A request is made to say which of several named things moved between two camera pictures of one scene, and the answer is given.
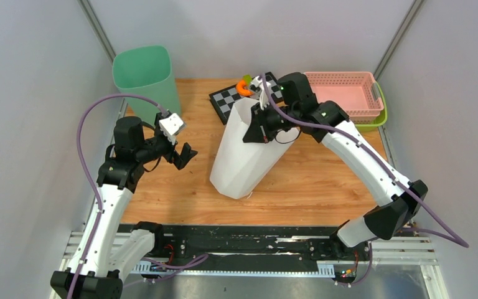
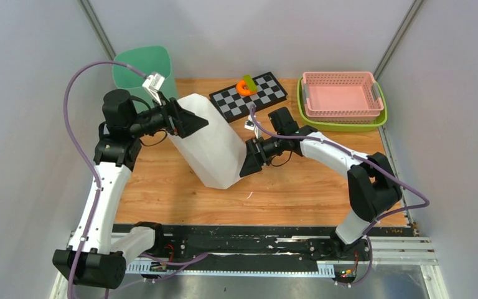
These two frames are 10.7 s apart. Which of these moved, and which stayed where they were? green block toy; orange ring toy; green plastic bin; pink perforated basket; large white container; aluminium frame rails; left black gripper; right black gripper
Moved: large white container; left black gripper; right black gripper
Stayed: orange ring toy; green plastic bin; green block toy; aluminium frame rails; pink perforated basket
